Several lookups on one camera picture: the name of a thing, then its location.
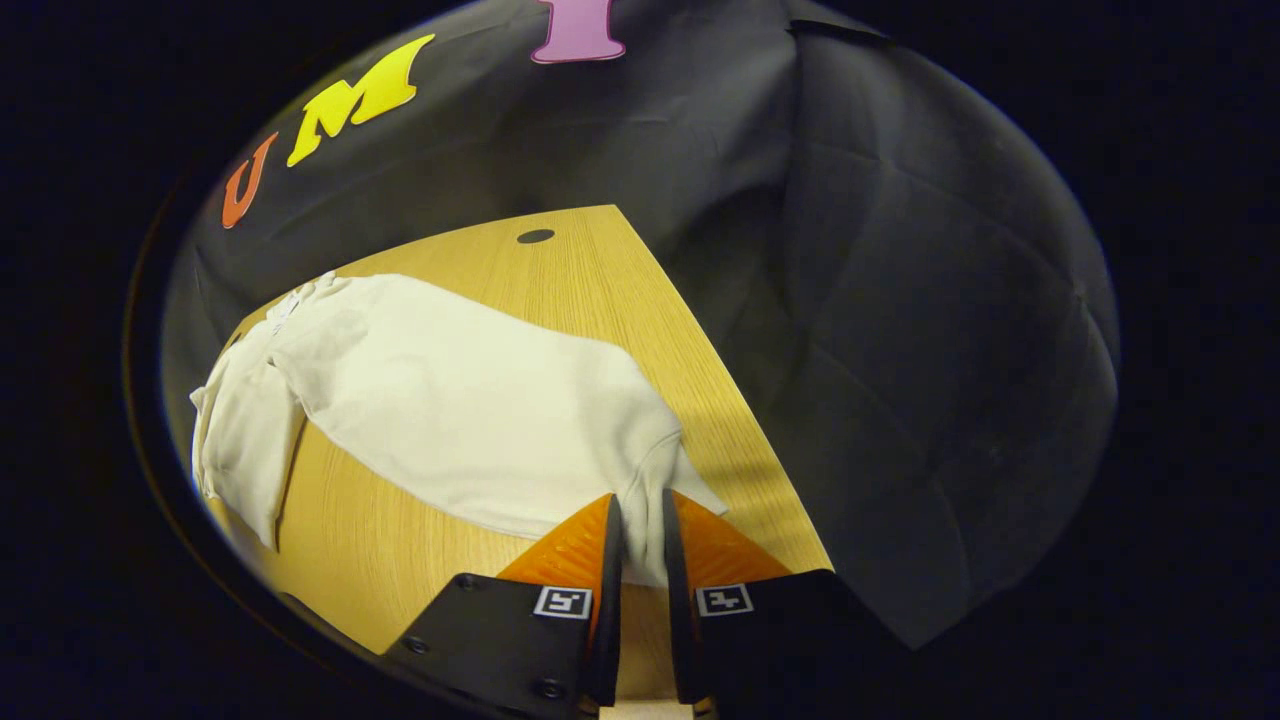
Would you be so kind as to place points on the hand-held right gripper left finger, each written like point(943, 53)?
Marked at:
point(607, 640)

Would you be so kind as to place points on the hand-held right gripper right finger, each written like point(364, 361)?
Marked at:
point(680, 640)

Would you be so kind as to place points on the cream knit sweater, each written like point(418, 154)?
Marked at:
point(450, 400)

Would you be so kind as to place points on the black backdrop cloth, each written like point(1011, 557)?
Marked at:
point(900, 350)

